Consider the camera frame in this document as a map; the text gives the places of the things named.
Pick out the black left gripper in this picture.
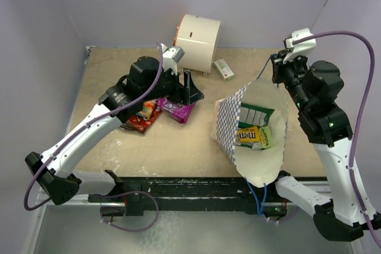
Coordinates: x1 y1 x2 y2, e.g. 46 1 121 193
142 65 203 106

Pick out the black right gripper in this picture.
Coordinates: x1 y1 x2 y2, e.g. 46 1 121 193
271 48 313 112

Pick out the purple Lot 100 gummy bag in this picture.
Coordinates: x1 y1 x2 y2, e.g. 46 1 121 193
157 98 195 124

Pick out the green snack bag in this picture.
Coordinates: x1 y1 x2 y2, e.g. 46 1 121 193
235 103 274 150

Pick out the blue checkered paper bag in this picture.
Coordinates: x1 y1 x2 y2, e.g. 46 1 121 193
210 54 289 216

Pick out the red Doritos chips bag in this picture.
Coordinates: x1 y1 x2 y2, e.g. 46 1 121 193
120 105 162 134

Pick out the yellow M&M candy bag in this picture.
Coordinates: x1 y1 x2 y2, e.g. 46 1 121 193
236 126 260 143

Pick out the orange candy bag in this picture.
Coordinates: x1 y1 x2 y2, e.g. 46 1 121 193
136 101 157 120

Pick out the light green Himalaya candy packet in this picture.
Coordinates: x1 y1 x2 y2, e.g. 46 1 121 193
259 126 274 149

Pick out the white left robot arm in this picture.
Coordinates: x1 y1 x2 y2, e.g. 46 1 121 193
25 57 204 205

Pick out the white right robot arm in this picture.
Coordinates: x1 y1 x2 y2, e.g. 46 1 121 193
264 54 380 242

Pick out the small green white box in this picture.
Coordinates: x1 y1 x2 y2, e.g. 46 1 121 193
213 59 235 82

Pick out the white round cabinet orange front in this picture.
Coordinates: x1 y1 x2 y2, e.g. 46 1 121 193
174 14 221 76

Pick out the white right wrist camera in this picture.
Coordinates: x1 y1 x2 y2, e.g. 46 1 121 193
283 28 316 64

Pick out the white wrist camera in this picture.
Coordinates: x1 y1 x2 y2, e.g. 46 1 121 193
283 28 316 64
161 43 185 75

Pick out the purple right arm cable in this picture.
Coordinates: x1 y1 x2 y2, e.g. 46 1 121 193
293 30 381 249

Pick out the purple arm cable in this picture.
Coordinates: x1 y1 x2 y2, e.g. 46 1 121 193
293 30 381 249
23 41 164 212

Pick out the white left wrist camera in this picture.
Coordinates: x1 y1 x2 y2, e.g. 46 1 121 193
161 43 185 75

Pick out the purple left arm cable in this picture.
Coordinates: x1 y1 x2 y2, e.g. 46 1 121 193
23 41 164 212

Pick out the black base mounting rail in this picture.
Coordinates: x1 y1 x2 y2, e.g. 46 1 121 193
88 177 290 218

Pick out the aluminium frame rail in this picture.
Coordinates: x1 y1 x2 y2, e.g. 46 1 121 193
34 188 89 206

